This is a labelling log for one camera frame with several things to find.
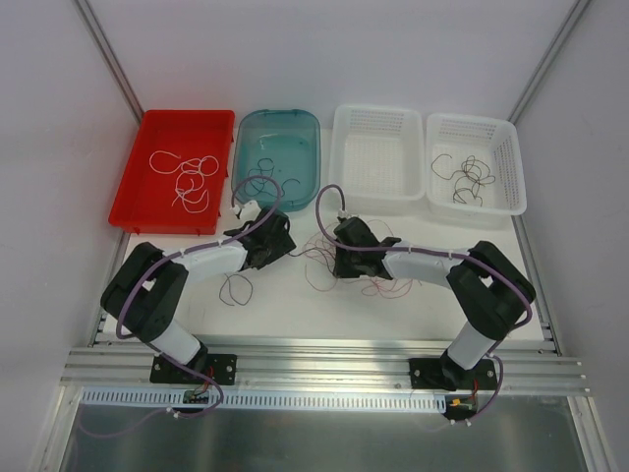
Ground dark purple cable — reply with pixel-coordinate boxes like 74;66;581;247
218;248;340;307
244;157;302;203

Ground brown cable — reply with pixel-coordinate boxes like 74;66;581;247
450;154;496;207
430;152;466;182

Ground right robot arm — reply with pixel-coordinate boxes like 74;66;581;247
330;216;537;391

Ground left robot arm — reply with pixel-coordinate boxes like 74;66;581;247
100;207;296;383

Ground teal transparent plastic bin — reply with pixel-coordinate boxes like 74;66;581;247
232;109;321;212

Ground red plastic tray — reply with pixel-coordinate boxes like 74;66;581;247
108;110;235;236

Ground white perforated basket left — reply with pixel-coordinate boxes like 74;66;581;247
328;104;426;216

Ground white perforated basket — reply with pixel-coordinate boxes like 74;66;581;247
328;104;426;216
425;113;528;227

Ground white perforated basket right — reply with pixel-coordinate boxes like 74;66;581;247
425;113;528;227

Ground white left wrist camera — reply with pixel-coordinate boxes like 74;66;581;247
232;201;260;221

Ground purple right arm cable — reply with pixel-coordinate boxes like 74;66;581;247
314;184;535;389

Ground white slotted cable duct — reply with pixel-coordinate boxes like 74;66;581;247
81;386;446;414

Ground aluminium mounting rail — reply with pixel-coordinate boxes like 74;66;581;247
61;335;593;396

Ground left aluminium frame post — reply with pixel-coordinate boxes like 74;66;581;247
72;0;144;125

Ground aluminium frame post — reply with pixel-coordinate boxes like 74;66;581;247
72;0;144;125
507;0;594;125

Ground right aluminium frame post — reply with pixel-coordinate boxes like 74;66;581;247
507;0;594;125

